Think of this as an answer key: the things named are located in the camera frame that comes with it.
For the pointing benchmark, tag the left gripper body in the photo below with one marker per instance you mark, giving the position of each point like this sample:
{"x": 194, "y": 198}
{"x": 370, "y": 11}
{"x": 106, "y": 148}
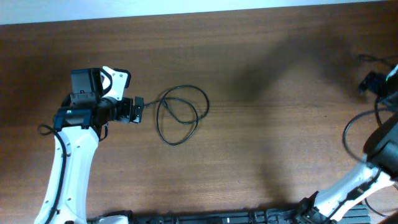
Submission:
{"x": 124, "y": 110}

